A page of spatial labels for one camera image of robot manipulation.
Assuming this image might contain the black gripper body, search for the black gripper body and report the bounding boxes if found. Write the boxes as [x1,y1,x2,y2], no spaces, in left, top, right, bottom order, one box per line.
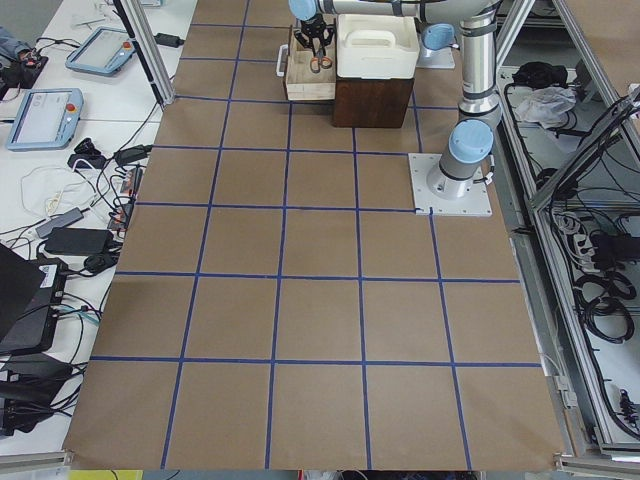
[294,13,334,56]

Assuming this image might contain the grey orange scissors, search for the grey orange scissors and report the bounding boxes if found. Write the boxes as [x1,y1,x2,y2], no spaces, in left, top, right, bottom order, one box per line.
[309,47,333,74]

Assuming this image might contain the white drawer handle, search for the white drawer handle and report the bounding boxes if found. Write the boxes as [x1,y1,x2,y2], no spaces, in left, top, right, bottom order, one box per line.
[275,44,289,78]

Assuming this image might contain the dark wooden drawer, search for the dark wooden drawer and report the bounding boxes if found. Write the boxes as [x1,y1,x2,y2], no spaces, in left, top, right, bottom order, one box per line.
[282,26,336,102]

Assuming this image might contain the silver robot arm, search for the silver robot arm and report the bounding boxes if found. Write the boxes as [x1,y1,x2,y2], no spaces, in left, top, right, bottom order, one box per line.
[289,1,501,128]

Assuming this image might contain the dark wooden drawer cabinet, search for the dark wooden drawer cabinet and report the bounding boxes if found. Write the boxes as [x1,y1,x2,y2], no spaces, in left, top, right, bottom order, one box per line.
[332,77,414,128]

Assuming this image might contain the white foam tray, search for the white foam tray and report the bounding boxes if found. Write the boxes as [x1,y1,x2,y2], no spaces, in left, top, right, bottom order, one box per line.
[336,14,420,80]

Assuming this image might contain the upper blue teach pendant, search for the upper blue teach pendant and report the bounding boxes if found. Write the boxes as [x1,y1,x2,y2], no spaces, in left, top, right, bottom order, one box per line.
[65,27,135,76]

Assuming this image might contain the blue teach pendant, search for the blue teach pendant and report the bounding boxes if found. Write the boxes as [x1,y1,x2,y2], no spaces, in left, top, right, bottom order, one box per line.
[5,88,84,152]
[65,27,135,76]

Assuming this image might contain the crumpled white cloth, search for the crumpled white cloth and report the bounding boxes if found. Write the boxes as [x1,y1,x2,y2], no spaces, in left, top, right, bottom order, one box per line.
[515,86,577,129]

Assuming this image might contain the lower blue teach pendant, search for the lower blue teach pendant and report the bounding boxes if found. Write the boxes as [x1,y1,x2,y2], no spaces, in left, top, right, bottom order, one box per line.
[5,88,84,152]

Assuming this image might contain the black power adapter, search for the black power adapter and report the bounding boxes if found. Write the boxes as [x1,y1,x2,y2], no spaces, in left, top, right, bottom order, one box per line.
[44,228,113,256]

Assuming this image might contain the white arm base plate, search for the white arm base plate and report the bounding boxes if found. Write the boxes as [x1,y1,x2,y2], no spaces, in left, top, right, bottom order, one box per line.
[416,46,455,70]
[408,153,492,217]

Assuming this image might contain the aluminium frame post left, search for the aluminium frame post left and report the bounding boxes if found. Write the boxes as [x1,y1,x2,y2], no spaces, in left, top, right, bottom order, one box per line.
[113,0,175,108]

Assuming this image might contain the white cable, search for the white cable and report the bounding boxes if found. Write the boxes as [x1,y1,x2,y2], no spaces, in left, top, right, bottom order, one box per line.
[20,157,109,226]

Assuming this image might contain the coiled black cables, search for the coiled black cables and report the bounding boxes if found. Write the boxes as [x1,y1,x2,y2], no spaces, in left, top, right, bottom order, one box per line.
[572,269,637,346]

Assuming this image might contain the aluminium frame rail right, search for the aluminium frame rail right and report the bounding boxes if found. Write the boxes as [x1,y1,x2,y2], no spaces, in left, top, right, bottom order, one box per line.
[515,199,639,461]

